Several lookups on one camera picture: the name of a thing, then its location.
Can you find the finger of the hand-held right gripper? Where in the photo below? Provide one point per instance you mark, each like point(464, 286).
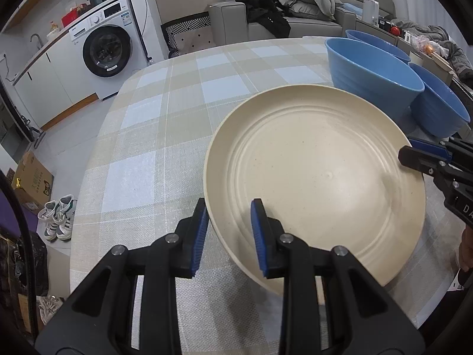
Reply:
point(417, 159)
point(428, 146)

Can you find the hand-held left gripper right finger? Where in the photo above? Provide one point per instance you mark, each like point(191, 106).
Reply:
point(258, 236)

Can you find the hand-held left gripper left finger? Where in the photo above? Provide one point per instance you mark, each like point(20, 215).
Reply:
point(197, 236)

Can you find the blue bowl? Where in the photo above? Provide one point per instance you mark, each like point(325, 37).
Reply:
point(439, 111)
point(380, 41)
point(369, 70)

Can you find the cream plate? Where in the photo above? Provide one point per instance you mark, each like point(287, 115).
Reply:
point(314, 162)

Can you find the grey blanket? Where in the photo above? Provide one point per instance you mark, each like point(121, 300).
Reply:
point(451, 51)

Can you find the clear plastic bag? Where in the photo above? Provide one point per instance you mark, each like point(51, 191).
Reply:
point(427, 46)

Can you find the red round object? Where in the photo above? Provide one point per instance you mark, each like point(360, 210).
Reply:
point(395, 31)

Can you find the white green sneaker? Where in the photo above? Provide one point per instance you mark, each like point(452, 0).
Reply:
point(66, 218)
point(48, 222)

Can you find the purple bag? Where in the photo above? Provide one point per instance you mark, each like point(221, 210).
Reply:
point(29, 222)

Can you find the cardboard box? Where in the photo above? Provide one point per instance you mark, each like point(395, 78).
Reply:
point(33, 181)

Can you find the black plastic bag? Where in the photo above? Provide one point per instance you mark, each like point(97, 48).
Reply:
point(26, 266)

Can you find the floor mop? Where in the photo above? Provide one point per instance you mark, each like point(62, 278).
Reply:
point(35, 133)

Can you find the black white patterned cushion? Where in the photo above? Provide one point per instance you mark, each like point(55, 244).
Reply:
point(188, 35)

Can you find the white washing machine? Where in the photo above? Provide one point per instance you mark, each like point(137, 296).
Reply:
point(107, 48)

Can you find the black jacket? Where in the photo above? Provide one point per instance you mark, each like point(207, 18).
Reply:
point(266, 11)

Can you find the white kitchen base cabinet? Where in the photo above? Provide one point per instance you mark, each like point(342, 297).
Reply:
point(51, 81)

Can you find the grey sofa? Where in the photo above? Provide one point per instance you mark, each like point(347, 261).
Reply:
point(229, 22)

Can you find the red box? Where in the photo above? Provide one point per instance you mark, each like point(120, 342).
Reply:
point(73, 17)

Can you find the yellow soap bottle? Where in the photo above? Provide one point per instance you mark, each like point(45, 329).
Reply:
point(54, 26)

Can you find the kitchen faucet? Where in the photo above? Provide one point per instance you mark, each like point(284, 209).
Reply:
point(36, 39)

